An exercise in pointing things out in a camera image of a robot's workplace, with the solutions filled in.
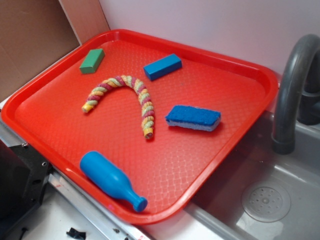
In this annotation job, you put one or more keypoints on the blue sponge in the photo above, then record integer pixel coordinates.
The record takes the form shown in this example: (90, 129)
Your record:
(194, 118)

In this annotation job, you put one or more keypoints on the red plastic tray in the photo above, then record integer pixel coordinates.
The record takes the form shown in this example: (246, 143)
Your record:
(169, 168)

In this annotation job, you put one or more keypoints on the blue wooden block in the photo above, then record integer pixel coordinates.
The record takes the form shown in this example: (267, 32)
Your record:
(162, 67)

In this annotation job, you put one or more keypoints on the blue plastic bottle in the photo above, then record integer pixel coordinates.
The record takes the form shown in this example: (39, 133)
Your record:
(111, 179)

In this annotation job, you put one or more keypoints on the green wooden block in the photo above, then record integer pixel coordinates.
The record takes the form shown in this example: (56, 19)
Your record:
(92, 61)

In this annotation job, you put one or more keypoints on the grey toy sink basin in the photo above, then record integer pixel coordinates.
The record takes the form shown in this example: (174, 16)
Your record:
(257, 194)

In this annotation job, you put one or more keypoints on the grey toy faucet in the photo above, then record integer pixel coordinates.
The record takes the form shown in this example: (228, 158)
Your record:
(299, 94)

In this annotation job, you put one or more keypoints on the black tape scrap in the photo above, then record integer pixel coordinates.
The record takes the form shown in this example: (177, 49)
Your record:
(75, 234)

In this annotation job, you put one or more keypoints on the brown cardboard panel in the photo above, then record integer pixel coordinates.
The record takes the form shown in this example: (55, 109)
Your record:
(34, 34)

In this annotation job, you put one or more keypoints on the multicolour twisted rope toy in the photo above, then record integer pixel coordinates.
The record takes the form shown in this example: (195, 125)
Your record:
(144, 99)

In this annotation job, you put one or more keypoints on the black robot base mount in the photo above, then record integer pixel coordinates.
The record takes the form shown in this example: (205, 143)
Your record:
(24, 174)

